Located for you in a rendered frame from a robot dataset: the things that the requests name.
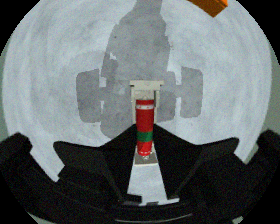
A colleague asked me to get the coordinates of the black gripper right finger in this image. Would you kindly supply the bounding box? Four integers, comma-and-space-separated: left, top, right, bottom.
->
152, 123, 240, 200

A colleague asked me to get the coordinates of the red cylinder with green band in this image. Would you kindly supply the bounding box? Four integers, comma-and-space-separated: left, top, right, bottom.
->
136, 96, 153, 156

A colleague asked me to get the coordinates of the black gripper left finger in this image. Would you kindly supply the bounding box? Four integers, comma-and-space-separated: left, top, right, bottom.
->
54, 124, 137, 201

